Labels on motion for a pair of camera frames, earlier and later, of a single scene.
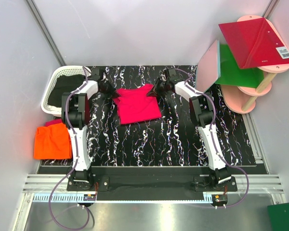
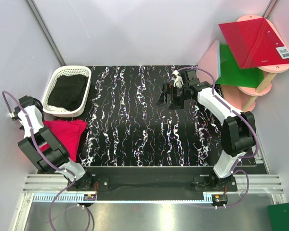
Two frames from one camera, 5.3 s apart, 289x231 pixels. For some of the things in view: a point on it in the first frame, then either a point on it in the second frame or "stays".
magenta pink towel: (134, 105) → (68, 133)
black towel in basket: (64, 83) stays
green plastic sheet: (230, 74) stays
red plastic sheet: (255, 43) stays
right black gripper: (155, 91) → (170, 89)
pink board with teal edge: (208, 70) stays
